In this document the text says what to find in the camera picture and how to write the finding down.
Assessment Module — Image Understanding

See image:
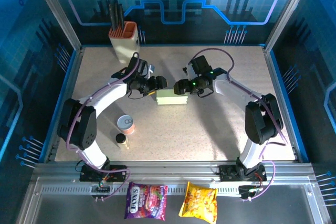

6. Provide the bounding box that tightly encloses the green paper box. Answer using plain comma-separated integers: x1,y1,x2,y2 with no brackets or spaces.
155,89,189,106

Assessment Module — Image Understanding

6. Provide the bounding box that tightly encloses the pink tin can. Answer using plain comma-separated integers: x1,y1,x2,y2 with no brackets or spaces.
117,115,137,136

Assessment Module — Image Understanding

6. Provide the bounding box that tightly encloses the beige knife block orange top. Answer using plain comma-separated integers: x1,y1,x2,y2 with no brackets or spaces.
108,21,140,64

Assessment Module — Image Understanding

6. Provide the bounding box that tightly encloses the small bottle black cap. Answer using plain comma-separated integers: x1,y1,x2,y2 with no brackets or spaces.
115,133,131,151

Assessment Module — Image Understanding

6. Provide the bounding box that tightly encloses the purple candy bag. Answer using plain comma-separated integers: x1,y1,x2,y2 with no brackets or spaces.
124,181,169,221

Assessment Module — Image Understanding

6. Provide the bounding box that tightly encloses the yellow snack bag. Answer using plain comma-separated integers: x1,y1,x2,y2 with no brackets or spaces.
178,181,218,224

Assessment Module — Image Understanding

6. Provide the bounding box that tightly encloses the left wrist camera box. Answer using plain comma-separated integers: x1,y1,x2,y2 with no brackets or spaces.
127,57,156,78

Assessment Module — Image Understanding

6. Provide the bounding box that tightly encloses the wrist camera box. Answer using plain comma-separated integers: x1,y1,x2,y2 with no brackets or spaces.
182,55,213,74
127,57,156,78

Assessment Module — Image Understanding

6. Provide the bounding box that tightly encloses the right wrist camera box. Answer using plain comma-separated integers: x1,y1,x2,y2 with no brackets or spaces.
182,55,213,74

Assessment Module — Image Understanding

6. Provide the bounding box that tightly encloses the black handled knife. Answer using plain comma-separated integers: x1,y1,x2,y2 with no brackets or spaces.
108,0,114,30
118,3,125,30
112,0,119,30

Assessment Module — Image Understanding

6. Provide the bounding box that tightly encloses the aluminium frame rail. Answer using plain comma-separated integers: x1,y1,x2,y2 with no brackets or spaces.
31,161,316,183

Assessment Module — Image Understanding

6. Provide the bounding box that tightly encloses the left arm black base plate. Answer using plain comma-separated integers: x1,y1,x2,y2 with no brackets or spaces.
79,165,127,183

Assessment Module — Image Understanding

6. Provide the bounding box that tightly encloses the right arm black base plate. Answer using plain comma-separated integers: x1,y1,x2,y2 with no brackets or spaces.
218,165,268,183

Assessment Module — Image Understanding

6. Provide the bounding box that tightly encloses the slotted metal cable tray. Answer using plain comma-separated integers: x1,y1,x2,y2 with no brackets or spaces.
39,184,310,196

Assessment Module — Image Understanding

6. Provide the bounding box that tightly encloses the aluminium frame post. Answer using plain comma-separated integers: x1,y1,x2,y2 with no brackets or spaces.
28,0,84,51
264,0,316,51

